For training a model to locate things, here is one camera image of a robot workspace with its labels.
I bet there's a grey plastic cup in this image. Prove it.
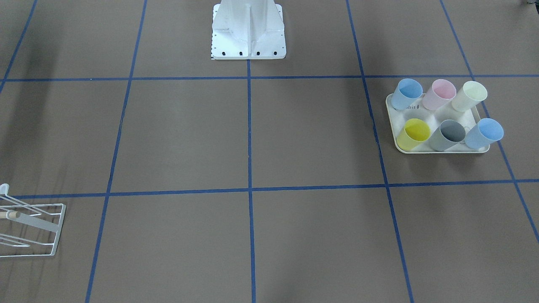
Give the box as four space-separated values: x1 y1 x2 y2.
428 120 466 152

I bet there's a light blue plastic cup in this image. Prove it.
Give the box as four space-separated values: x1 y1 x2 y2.
464 118 504 149

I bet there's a yellow plastic cup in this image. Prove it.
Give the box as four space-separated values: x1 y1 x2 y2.
396 118 431 151

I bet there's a blue cup near base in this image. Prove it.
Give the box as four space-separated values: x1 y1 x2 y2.
391 78 423 111

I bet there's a pink plastic cup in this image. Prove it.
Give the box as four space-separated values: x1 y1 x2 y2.
422 79 457 111

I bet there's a cream white cup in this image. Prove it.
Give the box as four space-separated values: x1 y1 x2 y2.
451 81 488 112

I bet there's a cream plastic tray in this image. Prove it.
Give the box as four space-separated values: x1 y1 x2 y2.
385 93 491 154

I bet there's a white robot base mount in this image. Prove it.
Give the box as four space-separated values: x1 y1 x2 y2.
211 0 287 60

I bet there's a white wire cup rack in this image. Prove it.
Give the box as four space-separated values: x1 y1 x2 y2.
0 183 66 259

